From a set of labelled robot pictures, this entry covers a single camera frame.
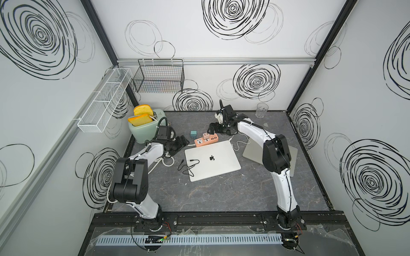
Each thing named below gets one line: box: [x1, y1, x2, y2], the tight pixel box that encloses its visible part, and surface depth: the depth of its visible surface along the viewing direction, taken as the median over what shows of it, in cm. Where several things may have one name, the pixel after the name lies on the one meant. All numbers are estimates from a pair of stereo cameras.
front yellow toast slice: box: [127, 113, 154, 127], surface depth 91 cm
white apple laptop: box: [184, 140, 242, 182], surface depth 96 cm
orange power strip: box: [193, 133, 219, 148], surface depth 103 cm
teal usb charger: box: [190, 130, 198, 139], surface depth 107 cm
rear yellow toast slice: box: [133, 104, 154, 117], surface depth 94 cm
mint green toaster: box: [128, 108, 166, 144], surface depth 93 cm
